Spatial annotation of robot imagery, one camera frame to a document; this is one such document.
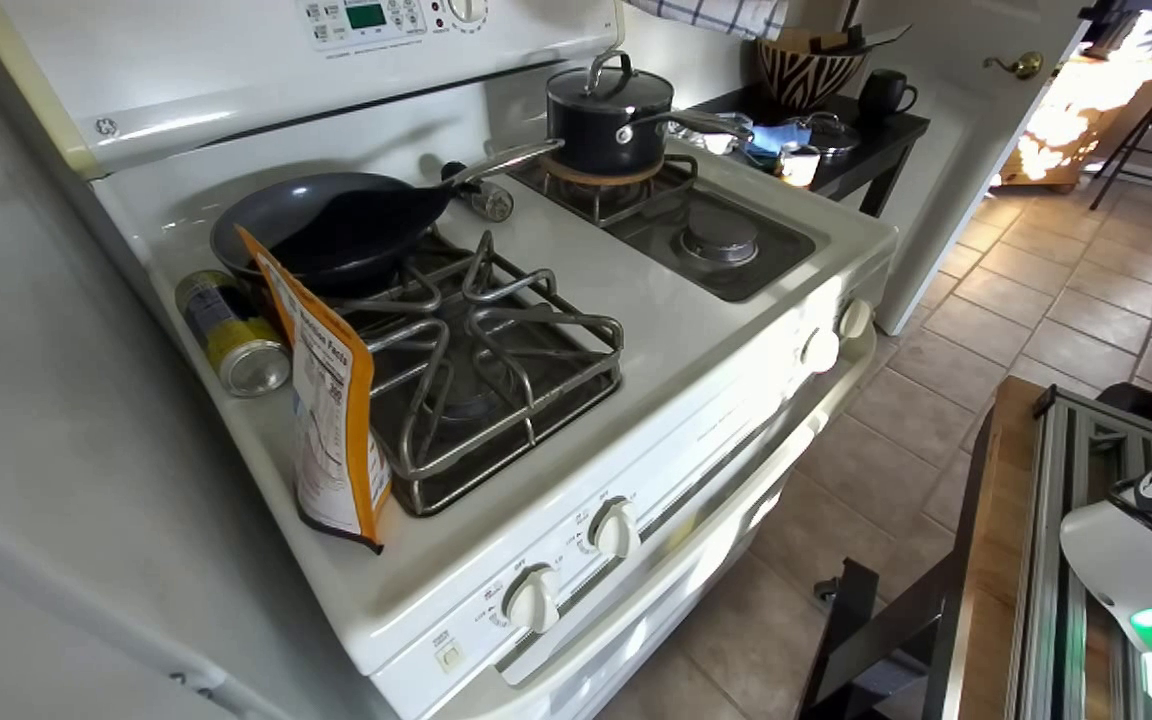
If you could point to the white striped tea towel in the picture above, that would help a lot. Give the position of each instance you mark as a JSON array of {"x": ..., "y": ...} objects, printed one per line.
[{"x": 720, "y": 12}]

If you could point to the black mug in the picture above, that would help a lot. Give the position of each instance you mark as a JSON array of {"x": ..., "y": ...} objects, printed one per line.
[{"x": 882, "y": 97}]

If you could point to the round wooden trivet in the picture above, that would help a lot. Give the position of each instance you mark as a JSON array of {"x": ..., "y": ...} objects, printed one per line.
[{"x": 578, "y": 175}]

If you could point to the glass pot lid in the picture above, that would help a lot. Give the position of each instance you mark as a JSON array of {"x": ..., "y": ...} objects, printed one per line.
[{"x": 608, "y": 89}]

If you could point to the white gas stove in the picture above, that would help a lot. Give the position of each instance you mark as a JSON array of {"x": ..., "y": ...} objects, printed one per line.
[{"x": 680, "y": 320}]

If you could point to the large metal burner grate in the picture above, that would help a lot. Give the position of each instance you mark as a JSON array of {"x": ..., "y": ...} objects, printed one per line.
[{"x": 471, "y": 285}]

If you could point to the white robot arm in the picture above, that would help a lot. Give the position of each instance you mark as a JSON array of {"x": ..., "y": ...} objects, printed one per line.
[{"x": 1138, "y": 560}]

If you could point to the orange white snack pouch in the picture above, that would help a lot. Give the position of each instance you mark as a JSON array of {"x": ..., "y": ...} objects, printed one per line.
[{"x": 328, "y": 413}]

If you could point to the black saucepan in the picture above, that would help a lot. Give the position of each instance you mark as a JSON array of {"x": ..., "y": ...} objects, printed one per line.
[{"x": 600, "y": 140}]

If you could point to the white refrigerator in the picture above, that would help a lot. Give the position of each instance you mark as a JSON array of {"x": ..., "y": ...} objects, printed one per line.
[{"x": 58, "y": 466}]

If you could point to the small metal burner grate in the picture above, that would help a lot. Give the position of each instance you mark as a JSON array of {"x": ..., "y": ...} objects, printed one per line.
[{"x": 600, "y": 200}]

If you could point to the brass door knob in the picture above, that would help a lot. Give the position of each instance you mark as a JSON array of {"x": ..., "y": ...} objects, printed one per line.
[{"x": 1023, "y": 63}]

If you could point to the white stove knob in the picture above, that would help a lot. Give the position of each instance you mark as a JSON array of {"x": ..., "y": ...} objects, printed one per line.
[
  {"x": 613, "y": 524},
  {"x": 817, "y": 349},
  {"x": 852, "y": 318},
  {"x": 529, "y": 596}
]

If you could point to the black side table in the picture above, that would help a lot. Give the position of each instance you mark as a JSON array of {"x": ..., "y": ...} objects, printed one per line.
[{"x": 878, "y": 145}]

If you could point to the blue white plastic bag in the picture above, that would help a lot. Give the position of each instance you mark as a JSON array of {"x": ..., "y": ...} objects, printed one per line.
[{"x": 776, "y": 140}]

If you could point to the dark frying pan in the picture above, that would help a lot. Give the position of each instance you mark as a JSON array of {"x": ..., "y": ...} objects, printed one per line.
[{"x": 337, "y": 224}]

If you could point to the yellow spray can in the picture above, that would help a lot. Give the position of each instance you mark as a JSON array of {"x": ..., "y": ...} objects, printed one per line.
[{"x": 236, "y": 341}]

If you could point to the wooden metal robot cart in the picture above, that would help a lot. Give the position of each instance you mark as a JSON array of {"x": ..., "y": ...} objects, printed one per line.
[{"x": 1002, "y": 535}]

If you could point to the dark wooden spoon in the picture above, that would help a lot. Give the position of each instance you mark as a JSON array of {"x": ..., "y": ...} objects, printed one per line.
[{"x": 871, "y": 38}]

